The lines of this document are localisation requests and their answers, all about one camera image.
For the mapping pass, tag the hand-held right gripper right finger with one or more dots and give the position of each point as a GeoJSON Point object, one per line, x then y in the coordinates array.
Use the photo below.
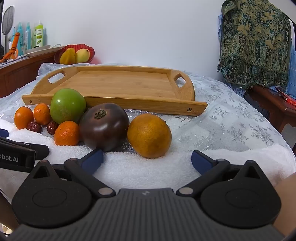
{"type": "Point", "coordinates": [202, 162]}

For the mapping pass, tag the dark purple tomato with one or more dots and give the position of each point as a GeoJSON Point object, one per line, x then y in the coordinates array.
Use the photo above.
{"type": "Point", "coordinates": [104, 128]}

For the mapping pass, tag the small mandarin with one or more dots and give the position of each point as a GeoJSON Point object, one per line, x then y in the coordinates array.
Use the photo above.
{"type": "Point", "coordinates": [23, 117]}
{"type": "Point", "coordinates": [42, 113]}
{"type": "Point", "coordinates": [67, 133]}

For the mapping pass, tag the red date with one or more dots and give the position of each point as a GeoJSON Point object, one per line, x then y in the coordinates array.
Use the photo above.
{"type": "Point", "coordinates": [34, 127]}
{"type": "Point", "coordinates": [52, 127]}

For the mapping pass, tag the white plastic tray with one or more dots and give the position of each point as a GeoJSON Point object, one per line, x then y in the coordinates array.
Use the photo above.
{"type": "Point", "coordinates": [38, 49]}

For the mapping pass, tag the wooden serving tray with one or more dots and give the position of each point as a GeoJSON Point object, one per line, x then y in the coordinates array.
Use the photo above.
{"type": "Point", "coordinates": [124, 85]}

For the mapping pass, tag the wooden cabinet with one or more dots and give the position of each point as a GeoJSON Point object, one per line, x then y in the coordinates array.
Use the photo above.
{"type": "Point", "coordinates": [20, 74]}

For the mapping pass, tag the patterned fringed shawl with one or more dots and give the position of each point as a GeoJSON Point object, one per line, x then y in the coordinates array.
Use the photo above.
{"type": "Point", "coordinates": [254, 39]}

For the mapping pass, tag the dark wooden side table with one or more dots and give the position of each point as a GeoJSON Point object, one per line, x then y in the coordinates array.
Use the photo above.
{"type": "Point", "coordinates": [270, 104]}

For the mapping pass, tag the yellow starfruit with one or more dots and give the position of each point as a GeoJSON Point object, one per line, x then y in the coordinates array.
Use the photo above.
{"type": "Point", "coordinates": [67, 56]}

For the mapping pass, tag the green round fruit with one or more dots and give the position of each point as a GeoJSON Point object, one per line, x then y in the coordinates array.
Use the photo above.
{"type": "Point", "coordinates": [67, 105]}

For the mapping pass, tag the grey mesh swatter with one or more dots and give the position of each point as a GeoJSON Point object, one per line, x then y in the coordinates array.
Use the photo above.
{"type": "Point", "coordinates": [8, 16]}

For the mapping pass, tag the person's bare leg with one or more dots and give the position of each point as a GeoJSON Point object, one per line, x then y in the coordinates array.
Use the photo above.
{"type": "Point", "coordinates": [288, 201]}

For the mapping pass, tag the red fruit bowl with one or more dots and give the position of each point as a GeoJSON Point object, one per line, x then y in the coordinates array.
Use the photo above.
{"type": "Point", "coordinates": [91, 52]}

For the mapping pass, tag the teal spray bottle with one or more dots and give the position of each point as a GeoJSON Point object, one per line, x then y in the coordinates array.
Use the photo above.
{"type": "Point", "coordinates": [28, 36]}
{"type": "Point", "coordinates": [19, 38]}

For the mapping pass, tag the red book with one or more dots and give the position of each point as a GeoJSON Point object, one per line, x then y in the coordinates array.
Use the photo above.
{"type": "Point", "coordinates": [286, 96]}

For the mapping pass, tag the yellow mango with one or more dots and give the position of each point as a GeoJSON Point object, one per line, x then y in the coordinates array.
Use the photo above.
{"type": "Point", "coordinates": [82, 55]}

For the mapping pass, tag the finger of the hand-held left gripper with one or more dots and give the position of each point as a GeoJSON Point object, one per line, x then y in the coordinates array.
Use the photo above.
{"type": "Point", "coordinates": [3, 133]}
{"type": "Point", "coordinates": [40, 151]}

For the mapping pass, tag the stack of papers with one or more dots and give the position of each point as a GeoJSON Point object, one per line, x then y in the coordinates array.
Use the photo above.
{"type": "Point", "coordinates": [13, 60]}

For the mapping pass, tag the large orange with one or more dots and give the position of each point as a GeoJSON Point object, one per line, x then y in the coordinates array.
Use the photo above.
{"type": "Point", "coordinates": [149, 135]}

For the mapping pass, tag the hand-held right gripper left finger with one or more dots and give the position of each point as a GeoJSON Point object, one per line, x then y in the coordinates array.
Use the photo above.
{"type": "Point", "coordinates": [92, 160]}

